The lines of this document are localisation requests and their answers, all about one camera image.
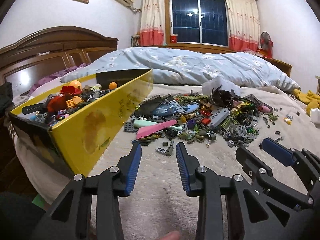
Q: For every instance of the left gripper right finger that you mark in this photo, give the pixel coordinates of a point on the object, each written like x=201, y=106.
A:
x=228, y=206

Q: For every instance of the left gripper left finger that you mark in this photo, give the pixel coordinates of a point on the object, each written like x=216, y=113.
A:
x=69, y=217

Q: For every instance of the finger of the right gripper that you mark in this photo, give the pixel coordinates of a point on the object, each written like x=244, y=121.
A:
x=304, y=163
x=262, y=177

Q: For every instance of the pink oval toy piece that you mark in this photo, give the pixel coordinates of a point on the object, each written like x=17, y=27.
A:
x=264, y=109

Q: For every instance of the yellow cloth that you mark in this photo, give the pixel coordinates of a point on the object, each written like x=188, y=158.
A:
x=311, y=99

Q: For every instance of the grey rounded plate with holes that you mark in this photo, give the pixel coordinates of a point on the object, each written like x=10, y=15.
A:
x=217, y=116

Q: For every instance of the black spiky toy piece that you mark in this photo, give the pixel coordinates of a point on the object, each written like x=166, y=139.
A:
x=221, y=98

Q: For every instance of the long pink plastic piece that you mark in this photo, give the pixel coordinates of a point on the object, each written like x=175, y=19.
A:
x=148, y=130

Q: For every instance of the white fluffy blanket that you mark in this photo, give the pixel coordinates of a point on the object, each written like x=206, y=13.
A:
x=262, y=209

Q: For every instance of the mint green plastic piece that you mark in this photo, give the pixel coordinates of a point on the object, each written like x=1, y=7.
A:
x=143, y=123

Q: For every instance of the yellow cardboard toy box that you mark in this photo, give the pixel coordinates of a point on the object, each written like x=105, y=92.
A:
x=75, y=144

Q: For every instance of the white plastic bag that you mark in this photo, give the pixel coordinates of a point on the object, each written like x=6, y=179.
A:
x=222, y=84

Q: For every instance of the dark grey flat plate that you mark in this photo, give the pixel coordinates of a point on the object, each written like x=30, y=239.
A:
x=129, y=127

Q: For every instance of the red standing fan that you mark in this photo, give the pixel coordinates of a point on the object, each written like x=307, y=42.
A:
x=266, y=44

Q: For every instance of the light blue floral duvet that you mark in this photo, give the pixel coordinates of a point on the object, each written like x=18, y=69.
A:
x=184, y=67

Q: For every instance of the red plastic toy piece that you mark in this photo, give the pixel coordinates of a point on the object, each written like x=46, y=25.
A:
x=70, y=90

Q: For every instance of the large orange ball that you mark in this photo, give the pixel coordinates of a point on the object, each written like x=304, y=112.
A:
x=76, y=84

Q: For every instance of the purple pillow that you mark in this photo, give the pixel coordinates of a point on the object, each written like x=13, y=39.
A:
x=53, y=76

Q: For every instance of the small orange ball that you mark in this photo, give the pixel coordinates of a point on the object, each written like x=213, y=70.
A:
x=112, y=86

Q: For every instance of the right cream red curtain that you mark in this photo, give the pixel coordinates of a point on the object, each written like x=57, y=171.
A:
x=244, y=24

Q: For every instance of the cream red curtain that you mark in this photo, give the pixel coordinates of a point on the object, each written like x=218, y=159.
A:
x=151, y=23
x=244, y=24

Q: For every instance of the small red box on sill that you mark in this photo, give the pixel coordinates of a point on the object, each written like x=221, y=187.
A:
x=173, y=38

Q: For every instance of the left cream red curtain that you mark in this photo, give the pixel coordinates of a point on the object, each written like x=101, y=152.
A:
x=151, y=23

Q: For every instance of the brown wooden headboard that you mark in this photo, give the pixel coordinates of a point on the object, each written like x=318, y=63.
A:
x=48, y=51

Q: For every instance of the dark window with frame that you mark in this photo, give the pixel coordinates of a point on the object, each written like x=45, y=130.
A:
x=203, y=22

